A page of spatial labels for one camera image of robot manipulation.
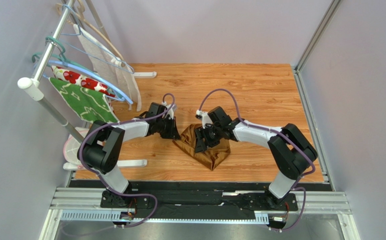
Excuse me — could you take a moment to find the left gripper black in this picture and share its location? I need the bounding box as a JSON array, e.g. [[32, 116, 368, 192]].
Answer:
[[157, 116, 181, 141]]

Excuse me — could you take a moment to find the brown satin napkin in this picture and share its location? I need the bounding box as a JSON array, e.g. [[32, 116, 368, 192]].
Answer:
[[172, 124, 231, 171]]

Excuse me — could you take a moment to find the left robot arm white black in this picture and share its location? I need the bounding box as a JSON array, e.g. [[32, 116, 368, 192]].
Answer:
[[77, 102, 180, 204]]

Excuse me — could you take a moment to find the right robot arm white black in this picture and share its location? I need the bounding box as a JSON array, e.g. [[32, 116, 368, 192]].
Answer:
[[195, 106, 318, 200]]

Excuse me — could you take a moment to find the light blue plastic hanger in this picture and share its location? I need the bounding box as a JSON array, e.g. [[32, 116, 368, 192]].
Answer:
[[48, 60, 134, 105]]

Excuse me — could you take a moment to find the green white patterned towel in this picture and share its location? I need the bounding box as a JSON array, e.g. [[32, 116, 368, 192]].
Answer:
[[49, 77, 119, 123]]

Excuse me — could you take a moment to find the beige grey hanging cloth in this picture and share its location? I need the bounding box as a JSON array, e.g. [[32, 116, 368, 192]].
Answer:
[[73, 23, 142, 112]]

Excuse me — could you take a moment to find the pink white mesh basket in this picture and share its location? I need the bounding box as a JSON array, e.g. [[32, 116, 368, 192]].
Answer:
[[63, 134, 81, 165]]

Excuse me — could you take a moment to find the red floral white cloth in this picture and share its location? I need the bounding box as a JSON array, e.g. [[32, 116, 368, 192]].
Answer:
[[51, 65, 116, 97]]

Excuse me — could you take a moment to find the teal plastic hanger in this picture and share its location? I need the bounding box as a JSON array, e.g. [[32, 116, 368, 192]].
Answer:
[[31, 36, 88, 72]]

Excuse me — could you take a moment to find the white metal clothes rack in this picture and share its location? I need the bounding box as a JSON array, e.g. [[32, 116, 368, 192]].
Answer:
[[17, 0, 158, 172]]

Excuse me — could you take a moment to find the wooden hanger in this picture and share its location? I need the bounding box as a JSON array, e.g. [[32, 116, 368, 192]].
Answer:
[[72, 0, 124, 60]]

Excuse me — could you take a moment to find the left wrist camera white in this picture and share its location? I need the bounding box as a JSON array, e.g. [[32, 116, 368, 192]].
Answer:
[[162, 101, 177, 120]]

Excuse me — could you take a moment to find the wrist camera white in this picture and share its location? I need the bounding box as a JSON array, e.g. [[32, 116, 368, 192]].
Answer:
[[162, 101, 177, 120], [195, 110, 213, 129]]

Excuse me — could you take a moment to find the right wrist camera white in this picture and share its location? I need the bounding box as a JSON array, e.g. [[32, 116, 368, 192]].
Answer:
[[195, 110, 213, 129]]

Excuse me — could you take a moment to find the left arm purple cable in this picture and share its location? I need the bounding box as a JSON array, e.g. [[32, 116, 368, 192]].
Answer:
[[78, 93, 176, 229]]

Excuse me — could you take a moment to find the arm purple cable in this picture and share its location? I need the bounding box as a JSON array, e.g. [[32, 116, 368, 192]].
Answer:
[[197, 88, 317, 232], [78, 93, 176, 229]]

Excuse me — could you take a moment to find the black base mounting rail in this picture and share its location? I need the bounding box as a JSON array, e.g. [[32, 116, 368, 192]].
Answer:
[[99, 179, 333, 224]]

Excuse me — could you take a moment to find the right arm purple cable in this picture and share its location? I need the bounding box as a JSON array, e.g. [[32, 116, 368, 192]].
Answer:
[[197, 88, 317, 232]]

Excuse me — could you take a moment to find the aluminium corner frame post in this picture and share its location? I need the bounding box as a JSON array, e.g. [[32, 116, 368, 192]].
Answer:
[[294, 0, 343, 72]]

